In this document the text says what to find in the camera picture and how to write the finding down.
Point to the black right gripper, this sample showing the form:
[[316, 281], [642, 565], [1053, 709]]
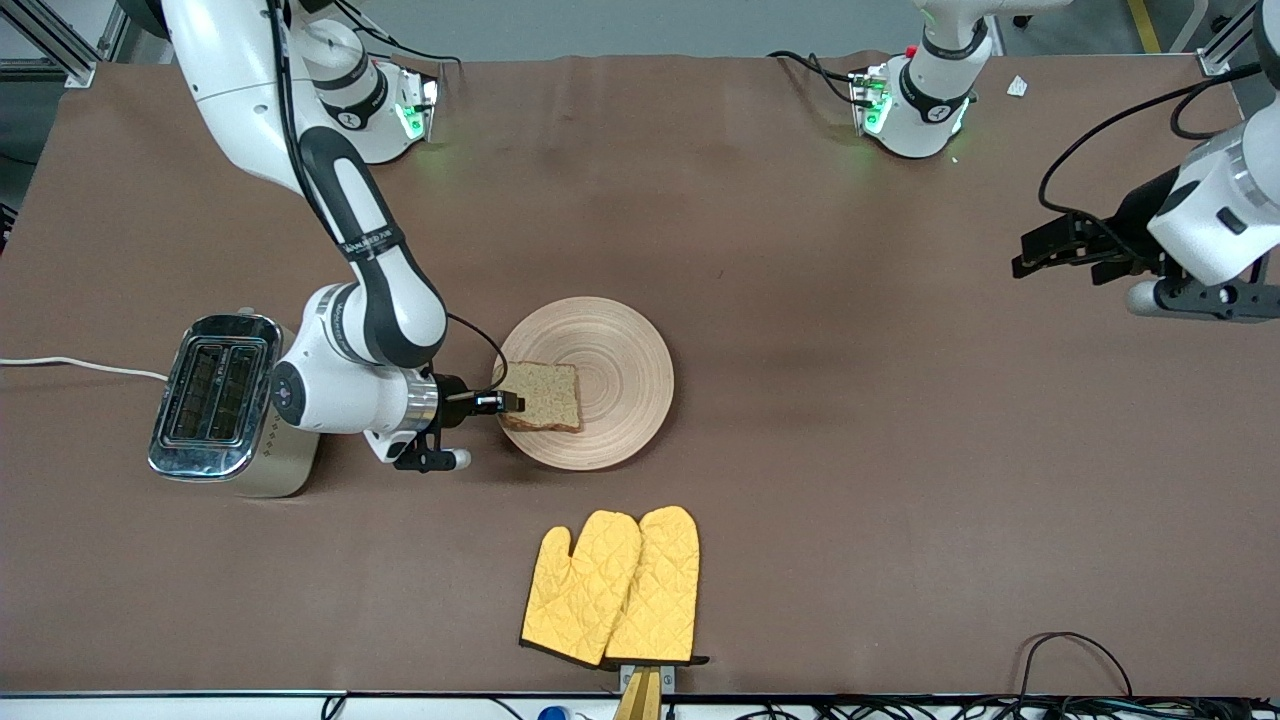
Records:
[[452, 392]]

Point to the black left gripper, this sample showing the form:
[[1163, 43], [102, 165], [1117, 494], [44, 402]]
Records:
[[1133, 223]]

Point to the brown bread toast slice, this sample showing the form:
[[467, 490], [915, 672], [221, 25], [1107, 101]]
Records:
[[550, 400]]

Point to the round light wooden plate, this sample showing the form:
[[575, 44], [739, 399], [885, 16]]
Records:
[[620, 350]]

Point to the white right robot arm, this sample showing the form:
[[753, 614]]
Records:
[[370, 300]]

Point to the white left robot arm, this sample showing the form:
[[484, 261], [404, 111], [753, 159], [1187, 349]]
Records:
[[925, 120]]

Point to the white paper scrap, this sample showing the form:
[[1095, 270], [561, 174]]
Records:
[[1017, 86]]

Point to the yellow quilted oven mitt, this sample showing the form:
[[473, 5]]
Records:
[[665, 580], [575, 600]]

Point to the base connector box green light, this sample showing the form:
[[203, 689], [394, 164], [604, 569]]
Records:
[[868, 100], [425, 100]]

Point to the beige chrome two-slot toaster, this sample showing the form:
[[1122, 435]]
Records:
[[210, 400]]

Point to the brown table cover mat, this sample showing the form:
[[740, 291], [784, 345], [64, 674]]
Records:
[[800, 560]]

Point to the aluminium frame profile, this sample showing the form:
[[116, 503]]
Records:
[[1222, 55], [60, 50]]

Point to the grey metal bracket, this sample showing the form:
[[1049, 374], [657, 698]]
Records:
[[668, 676]]

